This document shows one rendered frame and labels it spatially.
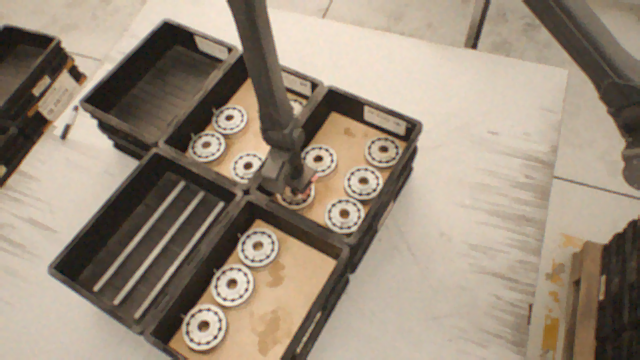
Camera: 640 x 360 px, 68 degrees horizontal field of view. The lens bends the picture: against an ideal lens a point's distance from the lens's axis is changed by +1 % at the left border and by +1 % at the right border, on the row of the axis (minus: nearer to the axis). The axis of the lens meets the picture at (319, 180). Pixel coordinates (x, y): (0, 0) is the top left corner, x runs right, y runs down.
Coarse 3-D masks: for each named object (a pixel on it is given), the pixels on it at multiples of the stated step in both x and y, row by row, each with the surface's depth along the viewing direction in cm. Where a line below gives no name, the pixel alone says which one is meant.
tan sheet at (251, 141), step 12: (240, 96) 146; (252, 96) 146; (288, 96) 145; (252, 108) 144; (252, 120) 141; (252, 132) 139; (228, 144) 138; (240, 144) 137; (252, 144) 137; (264, 144) 137; (228, 156) 135; (264, 156) 135; (216, 168) 134; (228, 168) 133
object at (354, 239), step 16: (320, 96) 131; (352, 96) 131; (416, 128) 124; (400, 160) 119; (256, 192) 117; (384, 192) 115; (288, 208) 115; (368, 208) 113; (320, 224) 112; (352, 240) 110
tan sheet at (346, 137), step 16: (336, 128) 138; (352, 128) 138; (368, 128) 137; (320, 144) 136; (336, 144) 135; (352, 144) 135; (400, 144) 134; (352, 160) 132; (336, 176) 130; (384, 176) 129; (320, 192) 128; (336, 192) 127; (320, 208) 125
